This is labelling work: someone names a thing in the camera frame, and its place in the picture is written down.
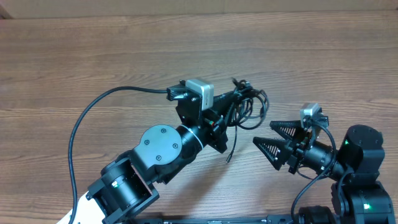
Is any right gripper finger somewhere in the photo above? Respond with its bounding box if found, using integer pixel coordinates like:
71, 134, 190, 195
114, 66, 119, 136
270, 120, 303, 140
252, 137, 293, 170

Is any black usb cable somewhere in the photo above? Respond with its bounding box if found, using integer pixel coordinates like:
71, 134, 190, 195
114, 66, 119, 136
225, 77, 270, 165

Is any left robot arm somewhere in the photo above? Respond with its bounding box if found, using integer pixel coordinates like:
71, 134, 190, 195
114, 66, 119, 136
60, 91, 242, 223

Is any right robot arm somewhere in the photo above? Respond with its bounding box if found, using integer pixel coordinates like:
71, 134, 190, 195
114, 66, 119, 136
253, 118, 396, 223

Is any right camera cable black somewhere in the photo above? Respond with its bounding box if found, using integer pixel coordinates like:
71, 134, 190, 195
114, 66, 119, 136
290, 122, 336, 224

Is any camera cable black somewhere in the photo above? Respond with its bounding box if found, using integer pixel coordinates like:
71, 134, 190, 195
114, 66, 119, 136
290, 122, 336, 224
67, 86, 170, 224

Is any left camera cable black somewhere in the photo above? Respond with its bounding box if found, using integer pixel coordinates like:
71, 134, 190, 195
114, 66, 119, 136
67, 86, 170, 224

